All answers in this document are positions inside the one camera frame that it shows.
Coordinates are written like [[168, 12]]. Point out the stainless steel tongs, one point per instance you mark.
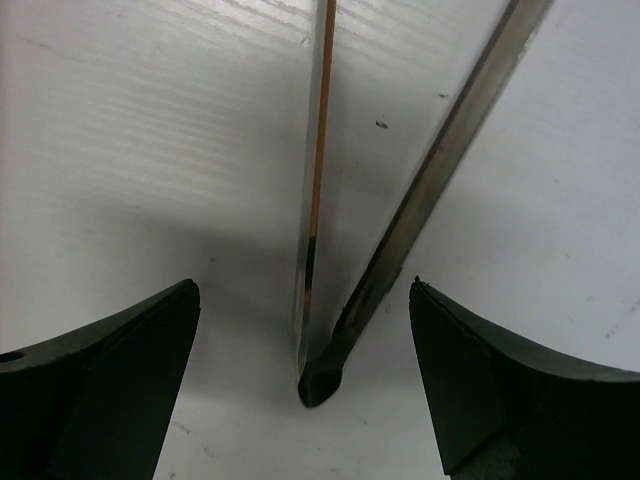
[[320, 377]]

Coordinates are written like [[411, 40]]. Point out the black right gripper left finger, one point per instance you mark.
[[96, 402]]

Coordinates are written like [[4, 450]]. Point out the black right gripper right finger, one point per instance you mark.
[[505, 407]]

